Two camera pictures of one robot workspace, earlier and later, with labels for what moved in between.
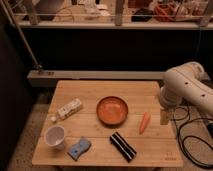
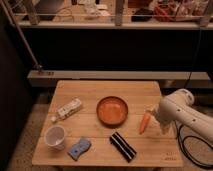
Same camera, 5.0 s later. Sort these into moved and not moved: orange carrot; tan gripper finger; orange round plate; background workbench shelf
Moved: tan gripper finger
Not moved: orange carrot; orange round plate; background workbench shelf
